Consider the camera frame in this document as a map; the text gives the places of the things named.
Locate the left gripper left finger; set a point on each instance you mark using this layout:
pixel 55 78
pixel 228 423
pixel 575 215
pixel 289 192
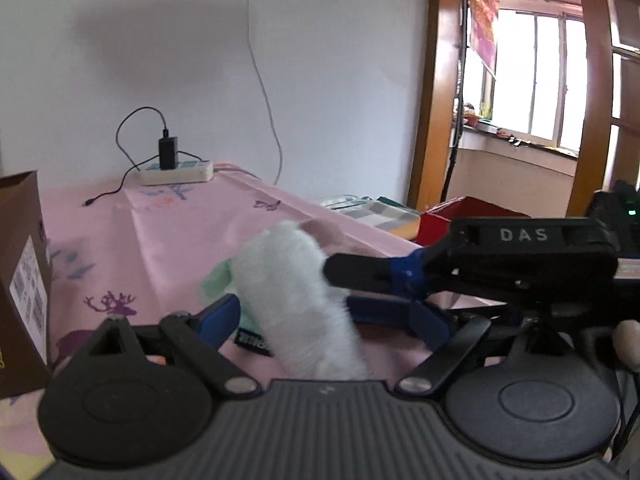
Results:
pixel 195 341

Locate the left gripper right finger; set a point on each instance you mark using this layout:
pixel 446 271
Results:
pixel 455 343

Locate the black charger plug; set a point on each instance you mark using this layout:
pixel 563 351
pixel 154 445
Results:
pixel 168 151

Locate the red storage box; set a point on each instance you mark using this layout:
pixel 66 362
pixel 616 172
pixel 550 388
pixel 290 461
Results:
pixel 435 222

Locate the wooden door frame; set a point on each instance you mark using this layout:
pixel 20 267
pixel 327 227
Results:
pixel 439 82

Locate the white power strip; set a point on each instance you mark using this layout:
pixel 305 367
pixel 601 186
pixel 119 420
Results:
pixel 190 171

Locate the window with white frame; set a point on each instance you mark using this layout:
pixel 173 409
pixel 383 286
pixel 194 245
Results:
pixel 525 72

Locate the white fluffy plush toy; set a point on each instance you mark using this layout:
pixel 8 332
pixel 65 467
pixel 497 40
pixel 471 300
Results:
pixel 304 320

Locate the mint green cloth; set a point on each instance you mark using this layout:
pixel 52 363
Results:
pixel 218 283

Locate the brown cardboard box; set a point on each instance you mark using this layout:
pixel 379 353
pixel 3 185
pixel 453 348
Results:
pixel 26 276

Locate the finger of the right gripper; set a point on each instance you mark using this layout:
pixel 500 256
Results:
pixel 402 277

